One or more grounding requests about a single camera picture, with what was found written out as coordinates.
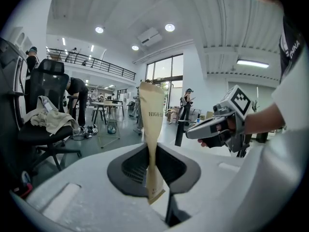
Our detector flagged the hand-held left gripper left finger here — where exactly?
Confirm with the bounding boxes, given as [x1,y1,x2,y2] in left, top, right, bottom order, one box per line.
[25,143,169,232]

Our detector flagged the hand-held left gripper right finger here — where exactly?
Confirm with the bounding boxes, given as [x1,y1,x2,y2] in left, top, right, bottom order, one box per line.
[156,143,245,227]

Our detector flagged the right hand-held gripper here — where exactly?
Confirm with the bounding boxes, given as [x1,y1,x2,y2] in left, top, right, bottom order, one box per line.
[185,85,253,153]

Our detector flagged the beige rectangular block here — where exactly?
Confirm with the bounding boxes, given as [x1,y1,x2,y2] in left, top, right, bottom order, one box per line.
[138,81,167,205]

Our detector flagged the person's right forearm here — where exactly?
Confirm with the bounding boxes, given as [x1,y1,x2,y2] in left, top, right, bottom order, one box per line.
[243,102,286,135]

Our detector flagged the person's right hand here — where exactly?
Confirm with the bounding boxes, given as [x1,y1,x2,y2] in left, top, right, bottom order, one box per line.
[197,119,237,148]

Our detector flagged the cardboard box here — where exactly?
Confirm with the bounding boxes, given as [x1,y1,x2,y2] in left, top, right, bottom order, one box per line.
[166,106,181,124]

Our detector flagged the idle hand-held gripper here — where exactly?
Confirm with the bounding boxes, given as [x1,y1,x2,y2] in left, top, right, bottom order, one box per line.
[85,125,98,139]

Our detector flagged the large glass windows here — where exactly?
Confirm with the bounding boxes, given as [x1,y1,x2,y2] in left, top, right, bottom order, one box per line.
[145,53,184,117]

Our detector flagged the long tube ceiling light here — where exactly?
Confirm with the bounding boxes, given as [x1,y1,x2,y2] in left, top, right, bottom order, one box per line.
[236,59,270,69]

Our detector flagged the beige jacket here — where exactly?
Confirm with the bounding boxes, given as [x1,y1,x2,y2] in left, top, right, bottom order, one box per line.
[24,95,80,135]

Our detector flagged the person's black white t-shirt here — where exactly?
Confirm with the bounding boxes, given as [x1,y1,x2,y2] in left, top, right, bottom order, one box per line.
[271,15,309,131]

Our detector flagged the white ceiling air conditioner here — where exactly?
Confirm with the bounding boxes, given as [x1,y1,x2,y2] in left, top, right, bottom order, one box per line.
[137,27,163,47]

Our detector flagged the black balcony railing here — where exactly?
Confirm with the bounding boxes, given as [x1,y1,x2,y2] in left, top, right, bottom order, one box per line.
[46,47,137,82]

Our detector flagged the dark grey bin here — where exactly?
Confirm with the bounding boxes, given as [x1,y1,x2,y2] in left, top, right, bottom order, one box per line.
[0,37,28,190]

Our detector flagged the black office chair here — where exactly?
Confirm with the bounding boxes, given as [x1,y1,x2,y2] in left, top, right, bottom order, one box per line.
[17,58,82,172]

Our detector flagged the wire waste basket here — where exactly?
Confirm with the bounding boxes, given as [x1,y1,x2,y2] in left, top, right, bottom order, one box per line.
[107,119,118,134]

